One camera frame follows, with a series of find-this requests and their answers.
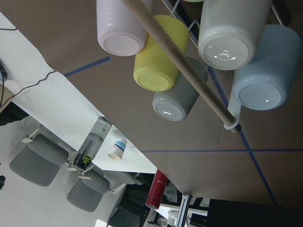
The green cup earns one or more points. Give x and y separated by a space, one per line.
193 1

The clear water bottle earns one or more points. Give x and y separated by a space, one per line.
92 143

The wooden rack rod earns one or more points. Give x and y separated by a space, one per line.
152 26

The pink cup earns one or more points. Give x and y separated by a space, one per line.
119 32

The grey office chair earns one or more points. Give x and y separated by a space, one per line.
40 161
87 193

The yellow cup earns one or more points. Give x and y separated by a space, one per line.
153 70

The cream cup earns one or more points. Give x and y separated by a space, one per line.
230 31

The grey cup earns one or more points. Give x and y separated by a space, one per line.
175 103

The aluminium frame post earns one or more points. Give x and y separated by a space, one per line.
182 214

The light blue cup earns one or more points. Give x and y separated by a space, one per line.
265 83

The red thermos bottle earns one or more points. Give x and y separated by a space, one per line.
156 191

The paper cup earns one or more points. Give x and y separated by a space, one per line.
117 150

